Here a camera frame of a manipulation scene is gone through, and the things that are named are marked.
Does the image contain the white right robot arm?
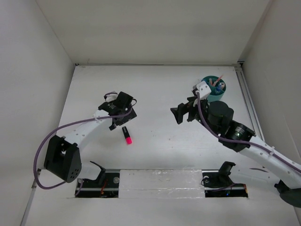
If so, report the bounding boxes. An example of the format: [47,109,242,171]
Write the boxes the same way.
[170,97,301,208]

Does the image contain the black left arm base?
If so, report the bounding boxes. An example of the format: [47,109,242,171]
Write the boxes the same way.
[75,161,120,198]

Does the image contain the aluminium side rail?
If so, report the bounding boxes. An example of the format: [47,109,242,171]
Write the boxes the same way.
[234,61,265,141]

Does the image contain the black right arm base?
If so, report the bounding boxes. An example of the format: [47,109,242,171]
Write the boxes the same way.
[200,161,248,198]

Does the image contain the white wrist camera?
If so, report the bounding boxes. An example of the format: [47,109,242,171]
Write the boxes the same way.
[192,81,211,100]
[104,91,118,102]

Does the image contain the clear bottle blue cap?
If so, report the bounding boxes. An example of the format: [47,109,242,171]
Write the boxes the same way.
[215,82,225,94]

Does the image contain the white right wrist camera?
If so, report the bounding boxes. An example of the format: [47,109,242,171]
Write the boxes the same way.
[192,81,211,100]

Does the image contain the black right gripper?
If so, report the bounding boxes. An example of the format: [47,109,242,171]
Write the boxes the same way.
[170,95,219,136]

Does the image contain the teal round desk organizer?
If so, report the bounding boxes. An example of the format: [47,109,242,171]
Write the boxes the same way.
[201,76,226,102]

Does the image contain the pink highlighter black body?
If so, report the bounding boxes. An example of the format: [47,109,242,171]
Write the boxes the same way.
[122,126,132,145]

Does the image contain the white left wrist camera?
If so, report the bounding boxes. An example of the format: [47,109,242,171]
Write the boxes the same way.
[104,91,118,102]

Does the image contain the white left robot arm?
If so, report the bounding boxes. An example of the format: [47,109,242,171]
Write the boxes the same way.
[44,92,137,187]

